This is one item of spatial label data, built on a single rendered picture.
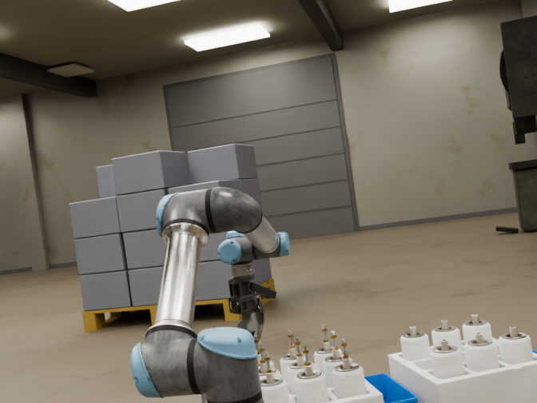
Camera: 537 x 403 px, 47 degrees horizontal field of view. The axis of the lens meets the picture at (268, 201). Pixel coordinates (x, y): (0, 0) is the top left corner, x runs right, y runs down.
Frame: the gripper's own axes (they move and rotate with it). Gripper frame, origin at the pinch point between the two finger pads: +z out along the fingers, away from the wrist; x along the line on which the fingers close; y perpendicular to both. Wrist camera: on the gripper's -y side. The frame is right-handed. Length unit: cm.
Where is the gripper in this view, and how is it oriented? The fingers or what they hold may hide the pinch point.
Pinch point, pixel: (256, 334)
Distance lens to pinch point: 213.4
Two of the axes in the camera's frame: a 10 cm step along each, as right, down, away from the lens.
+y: -7.7, 1.1, -6.3
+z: 1.4, 9.9, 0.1
